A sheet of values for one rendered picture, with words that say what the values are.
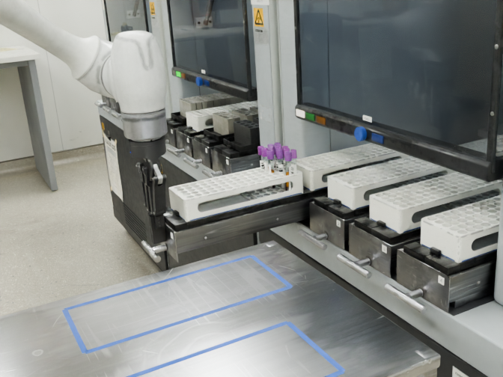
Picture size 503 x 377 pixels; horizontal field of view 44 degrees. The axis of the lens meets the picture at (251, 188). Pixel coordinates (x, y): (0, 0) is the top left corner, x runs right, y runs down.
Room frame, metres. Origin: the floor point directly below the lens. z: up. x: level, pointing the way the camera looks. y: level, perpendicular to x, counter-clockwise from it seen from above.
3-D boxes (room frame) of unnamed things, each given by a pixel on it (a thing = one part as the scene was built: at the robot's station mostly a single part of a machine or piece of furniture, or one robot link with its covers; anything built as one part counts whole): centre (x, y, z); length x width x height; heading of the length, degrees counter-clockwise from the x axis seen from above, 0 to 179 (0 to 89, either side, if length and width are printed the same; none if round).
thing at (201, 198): (1.34, 0.03, 0.83); 0.30 x 0.10 x 0.06; 116
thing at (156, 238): (1.25, 0.21, 0.80); 0.03 x 0.01 x 0.07; 116
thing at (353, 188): (1.34, -0.32, 0.83); 0.30 x 0.10 x 0.06; 116
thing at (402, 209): (1.21, -0.39, 0.83); 0.30 x 0.10 x 0.06; 116
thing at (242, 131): (1.80, 0.01, 0.85); 0.12 x 0.02 x 0.06; 26
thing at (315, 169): (1.48, -0.25, 0.83); 0.30 x 0.10 x 0.06; 116
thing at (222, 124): (1.93, 0.08, 0.85); 0.12 x 0.02 x 0.06; 27
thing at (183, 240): (1.40, -0.09, 0.78); 0.73 x 0.14 x 0.09; 116
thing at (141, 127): (1.25, 0.21, 1.03); 0.09 x 0.09 x 0.06
